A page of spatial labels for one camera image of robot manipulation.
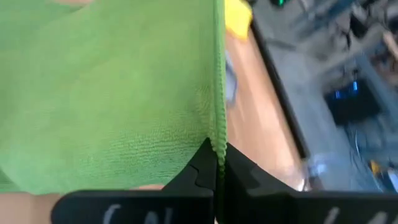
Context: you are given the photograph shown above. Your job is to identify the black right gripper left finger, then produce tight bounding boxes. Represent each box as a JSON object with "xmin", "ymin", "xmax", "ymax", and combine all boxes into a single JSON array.
[{"xmin": 51, "ymin": 138, "xmax": 218, "ymax": 224}]

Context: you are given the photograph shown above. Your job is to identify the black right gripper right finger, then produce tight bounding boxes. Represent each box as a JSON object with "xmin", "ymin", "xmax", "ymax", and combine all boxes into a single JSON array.
[{"xmin": 217, "ymin": 142, "xmax": 398, "ymax": 224}]

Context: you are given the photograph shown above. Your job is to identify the bright green microfiber towel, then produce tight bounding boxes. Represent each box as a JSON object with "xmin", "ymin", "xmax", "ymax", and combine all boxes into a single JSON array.
[{"xmin": 0, "ymin": 0, "xmax": 228, "ymax": 196}]

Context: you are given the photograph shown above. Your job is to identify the yellow microfiber towel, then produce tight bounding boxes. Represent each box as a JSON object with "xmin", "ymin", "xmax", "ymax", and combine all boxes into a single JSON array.
[{"xmin": 224, "ymin": 0, "xmax": 254, "ymax": 42}]

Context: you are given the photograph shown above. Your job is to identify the black computer blue light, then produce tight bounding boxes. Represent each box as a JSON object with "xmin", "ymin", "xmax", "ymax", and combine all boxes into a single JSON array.
[{"xmin": 325, "ymin": 79, "xmax": 382, "ymax": 125}]

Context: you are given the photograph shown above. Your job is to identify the black table edge rail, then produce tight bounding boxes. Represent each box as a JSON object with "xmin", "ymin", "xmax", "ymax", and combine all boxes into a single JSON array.
[{"xmin": 248, "ymin": 18, "xmax": 312, "ymax": 160}]

